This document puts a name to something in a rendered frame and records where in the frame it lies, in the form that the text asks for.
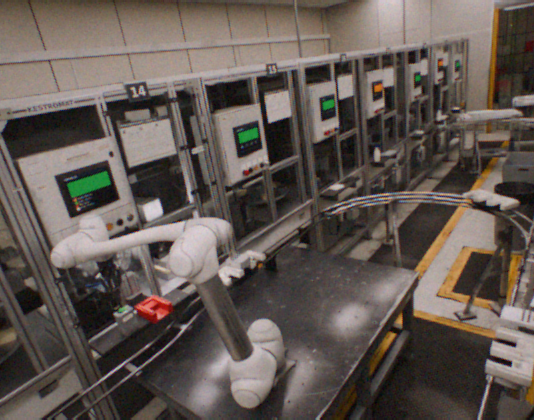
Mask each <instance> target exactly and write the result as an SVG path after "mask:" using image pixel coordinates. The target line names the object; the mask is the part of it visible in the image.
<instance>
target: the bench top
mask: <svg viewBox="0 0 534 420"><path fill-rule="evenodd" d="M334 258H336V259H334ZM275 263H276V268H277V269H278V272H274V271H271V270H267V269H265V268H264V267H265V264H263V265H262V266H261V267H259V268H258V272H257V273H256V274H254V275H253V276H252V277H250V278H249V279H248V280H247V281H246V282H245V283H244V284H242V285H241V286H240V287H236V286H235V287H232V288H231V289H229V290H228V291H227V292H228V294H229V296H230V298H231V300H232V303H233V305H234V307H235V309H236V310H237V312H238V314H239V317H240V319H241V321H242V323H243V325H244V327H245V329H246V331H247V333H248V332H249V329H250V326H251V324H252V323H254V322H255V321H257V320H259V319H268V320H270V321H272V322H274V323H275V325H276V326H277V328H278V329H279V331H280V333H281V336H282V340H283V346H284V348H287V349H288V353H287V354H286V355H285V358H287V359H289V360H294V361H295V362H296V366H295V367H294V368H293V369H291V370H290V371H289V372H288V373H287V374H286V375H285V376H284V377H283V379H282V380H281V381H280V382H279V383H278V385H277V388H276V389H275V390H272V389H271V391H270V393H269V395H268V396H267V398H266V399H265V400H264V401H263V402H262V403H261V404H260V405H258V406H254V407H252V408H249V407H244V406H240V405H239V404H238V403H237V402H236V401H235V400H234V398H233V395H232V392H231V382H230V374H229V367H228V357H229V353H228V350H227V348H226V346H225V344H224V342H223V340H222V338H221V336H220V334H219V332H218V330H217V329H216V327H215V325H214V323H213V321H212V319H211V317H210V315H209V313H208V311H207V309H206V308H205V309H204V310H203V311H202V312H201V314H200V315H199V316H198V318H197V319H196V320H195V321H194V322H193V323H192V324H191V325H190V326H191V327H192V328H190V329H189V330H185V331H184V332H183V333H182V335H181V337H180V338H179V339H178V340H177V341H176V342H175V343H174V344H173V345H170V346H169V347H168V348H167V349H166V350H165V351H164V353H162V354H161V355H160V356H159V357H157V358H156V359H155V360H153V361H152V362H150V363H148V364H147V366H145V367H144V368H143V369H142V370H141V371H142V373H141V374H140V375H138V376H137V377H138V378H141V379H142V380H144V381H145V382H146V383H148V384H149V385H150V386H151V387H153V388H154V389H155V390H157V391H158V392H160V393H161V394H162V395H164V396H165V397H167V398H168V399H169V400H171V401H173V402H174V403H176V404H177V405H178V406H180V407H181V408H183V409H184V410H185V411H187V412H188V413H190V414H191V415H192V416H193V417H194V418H196V419H197V420H323V419H324V418H325V416H326V415H327V413H328V412H329V410H330V409H331V407H332V406H333V405H334V404H335V402H336V401H337V399H338V398H339V396H340V395H341V394H342V391H343V389H344V388H345V387H346V386H347V384H348V383H349V381H350V380H351V378H352V377H353V375H354V374H355V372H356V371H357V369H358V368H359V367H360V366H361V364H362V363H363V361H364V360H365V358H366V357H367V354H368V352H369V351H370V349H371V348H372V347H373V346H374V344H375V343H376V341H377V340H378V338H379V337H380V335H381V334H382V332H383V331H384V329H385V328H386V327H387V326H388V324H389V323H390V321H391V320H392V317H393V315H394V314H395V312H396V311H397V309H398V308H399V306H400V305H401V304H402V303H403V301H404V300H405V298H406V297H407V295H408V294H409V292H410V291H411V289H412V288H413V286H414V285H415V282H416V281H417V280H418V278H419V274H420V272H418V271H414V270H409V269H404V268H399V267H395V266H390V265H386V264H381V263H376V262H372V261H362V260H357V259H353V258H349V257H344V256H339V255H334V254H330V253H326V252H321V251H316V250H311V249H306V248H302V247H298V246H293V245H289V246H287V247H286V248H285V249H283V250H282V251H281V252H279V253H278V254H277V255H276V258H275ZM370 274H373V275H372V276H371V275H370ZM332 275H335V276H332ZM316 291H318V292H319V293H316ZM181 332H182V329H181V328H175V327H174V328H172V329H171V330H169V331H168V332H167V333H165V334H164V335H163V336H162V337H161V338H160V339H159V340H158V341H157V342H156V343H153V344H152V345H151V346H150V347H148V348H147V349H146V350H145V351H144V352H143V353H141V354H140V355H139V356H137V357H136V358H135V359H132V360H131V361H129V363H131V364H132V365H134V366H135V367H137V368H139V367H141V366H142V365H143V364H144V363H146V361H149V360H150V359H151V358H152V357H154V356H155V355H156V354H158V353H159V352H160V351H161V350H163V349H164V347H165V346H166V345H168V344H170V343H171V342H172V341H173V340H174V339H175V338H176V337H177V336H178V335H179V334H180V333H181Z"/></svg>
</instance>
